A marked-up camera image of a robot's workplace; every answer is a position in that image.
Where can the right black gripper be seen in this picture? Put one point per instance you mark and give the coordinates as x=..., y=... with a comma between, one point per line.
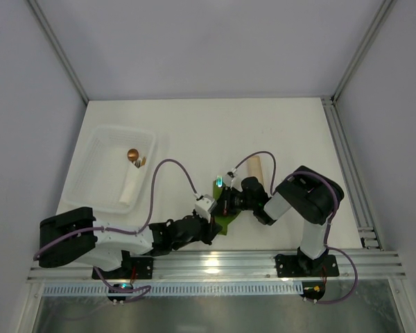
x=227, y=202

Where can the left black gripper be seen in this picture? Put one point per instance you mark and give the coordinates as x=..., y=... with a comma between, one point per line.
x=208, y=230

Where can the iridescent metal fork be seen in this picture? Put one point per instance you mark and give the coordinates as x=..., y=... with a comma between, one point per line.
x=219, y=181

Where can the green paper napkin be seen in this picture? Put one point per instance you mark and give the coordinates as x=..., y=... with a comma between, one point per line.
x=223, y=221

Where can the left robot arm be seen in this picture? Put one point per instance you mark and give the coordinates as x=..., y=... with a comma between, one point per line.
x=78, y=236

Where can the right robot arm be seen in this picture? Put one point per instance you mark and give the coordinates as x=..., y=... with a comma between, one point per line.
x=313, y=196

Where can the white rolled napkin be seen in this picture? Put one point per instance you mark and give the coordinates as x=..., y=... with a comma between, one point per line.
x=130, y=184

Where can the beige utensil tray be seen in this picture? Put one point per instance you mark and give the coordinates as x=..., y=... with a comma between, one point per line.
x=254, y=168

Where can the copper round ball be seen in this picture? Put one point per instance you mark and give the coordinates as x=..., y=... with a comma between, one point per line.
x=133, y=155

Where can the white plastic basket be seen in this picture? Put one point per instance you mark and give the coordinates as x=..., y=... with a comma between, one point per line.
x=97, y=178

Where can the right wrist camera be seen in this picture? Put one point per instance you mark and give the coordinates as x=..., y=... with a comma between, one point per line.
x=231, y=179

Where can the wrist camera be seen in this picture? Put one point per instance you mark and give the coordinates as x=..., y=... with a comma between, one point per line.
x=231, y=179
x=204, y=205

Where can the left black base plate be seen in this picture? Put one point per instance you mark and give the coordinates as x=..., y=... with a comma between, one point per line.
x=139, y=268

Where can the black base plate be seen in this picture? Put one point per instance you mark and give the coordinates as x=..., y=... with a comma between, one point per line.
x=295, y=266
x=139, y=268

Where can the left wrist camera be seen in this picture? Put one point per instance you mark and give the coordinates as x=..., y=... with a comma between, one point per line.
x=204, y=205

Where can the aluminium front rail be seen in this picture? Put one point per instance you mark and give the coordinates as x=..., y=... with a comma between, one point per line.
x=213, y=266

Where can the white slotted cable duct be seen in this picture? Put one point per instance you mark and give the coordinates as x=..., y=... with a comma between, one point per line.
x=158, y=289

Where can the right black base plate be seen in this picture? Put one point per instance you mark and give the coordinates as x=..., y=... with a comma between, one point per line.
x=295, y=266

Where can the right aluminium frame rail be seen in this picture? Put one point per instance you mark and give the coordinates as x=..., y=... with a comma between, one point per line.
x=365, y=222

